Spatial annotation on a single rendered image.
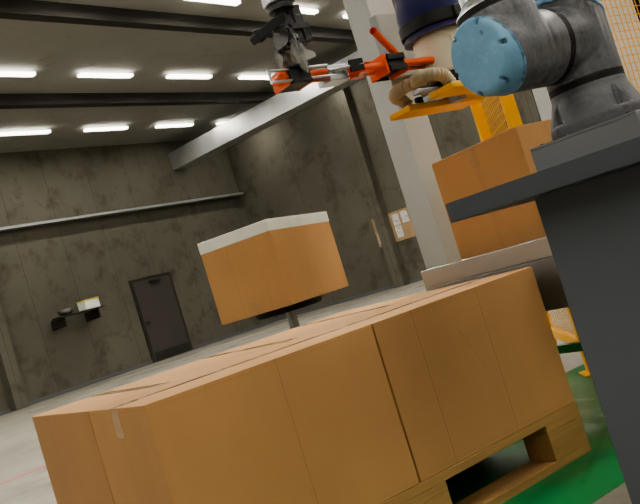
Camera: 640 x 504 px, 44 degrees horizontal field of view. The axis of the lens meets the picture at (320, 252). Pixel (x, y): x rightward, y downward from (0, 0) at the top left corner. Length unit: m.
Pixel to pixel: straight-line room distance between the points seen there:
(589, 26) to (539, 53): 0.15
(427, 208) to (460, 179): 1.05
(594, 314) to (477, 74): 0.52
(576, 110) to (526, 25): 0.20
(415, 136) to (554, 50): 2.19
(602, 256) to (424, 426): 0.66
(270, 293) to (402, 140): 0.93
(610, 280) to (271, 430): 0.77
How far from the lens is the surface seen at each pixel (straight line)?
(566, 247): 1.63
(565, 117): 1.65
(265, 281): 3.59
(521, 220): 2.50
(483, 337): 2.16
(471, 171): 2.60
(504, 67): 1.51
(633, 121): 1.58
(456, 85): 2.37
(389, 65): 2.36
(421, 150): 3.72
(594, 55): 1.66
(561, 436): 2.33
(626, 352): 1.63
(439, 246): 3.67
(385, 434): 1.93
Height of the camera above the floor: 0.67
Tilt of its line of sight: 2 degrees up
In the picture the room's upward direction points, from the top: 17 degrees counter-clockwise
